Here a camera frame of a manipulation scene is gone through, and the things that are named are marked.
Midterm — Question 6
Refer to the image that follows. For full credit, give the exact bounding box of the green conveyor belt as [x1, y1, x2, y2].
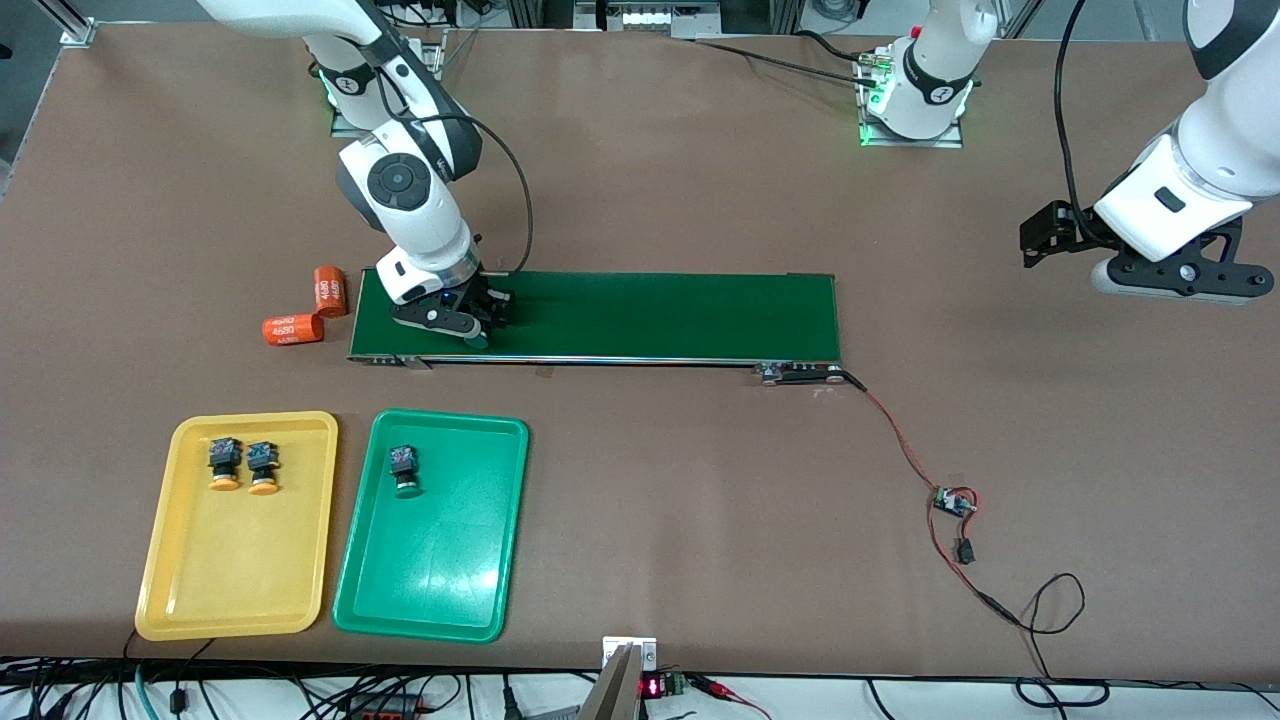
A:
[347, 267, 849, 387]

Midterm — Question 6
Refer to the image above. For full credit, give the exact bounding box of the red clip lead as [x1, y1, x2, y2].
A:
[690, 676, 773, 720]

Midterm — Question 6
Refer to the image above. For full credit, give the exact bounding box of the red and black wire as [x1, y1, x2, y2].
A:
[843, 370, 1023, 629]

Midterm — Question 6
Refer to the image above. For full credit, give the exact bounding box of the yellow plastic tray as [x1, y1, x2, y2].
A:
[134, 411, 339, 641]

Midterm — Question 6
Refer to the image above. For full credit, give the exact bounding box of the white metal bracket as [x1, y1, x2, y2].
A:
[602, 636, 659, 669]

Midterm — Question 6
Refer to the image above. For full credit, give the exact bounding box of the thin black looped cable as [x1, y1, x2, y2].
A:
[1015, 572, 1113, 709]

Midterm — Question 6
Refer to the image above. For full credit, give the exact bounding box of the metal frame with light strip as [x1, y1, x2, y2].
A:
[572, 0, 723, 41]

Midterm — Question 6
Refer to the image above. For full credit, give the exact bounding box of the grey metal bar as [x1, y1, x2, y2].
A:
[575, 643, 641, 720]

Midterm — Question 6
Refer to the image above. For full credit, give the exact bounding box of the yellow mushroom push button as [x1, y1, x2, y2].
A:
[207, 436, 243, 493]
[246, 441, 282, 496]

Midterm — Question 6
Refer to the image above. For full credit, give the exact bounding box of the black cable on table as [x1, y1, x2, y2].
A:
[690, 30, 883, 89]

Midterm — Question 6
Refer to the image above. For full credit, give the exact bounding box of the orange cylinder with 4680 print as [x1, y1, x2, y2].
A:
[262, 313, 325, 347]
[313, 265, 350, 320]

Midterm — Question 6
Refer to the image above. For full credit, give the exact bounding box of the aluminium frame profile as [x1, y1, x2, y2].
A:
[35, 0, 98, 47]

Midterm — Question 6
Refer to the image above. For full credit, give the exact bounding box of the green plastic tray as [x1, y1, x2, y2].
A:
[332, 409, 530, 644]

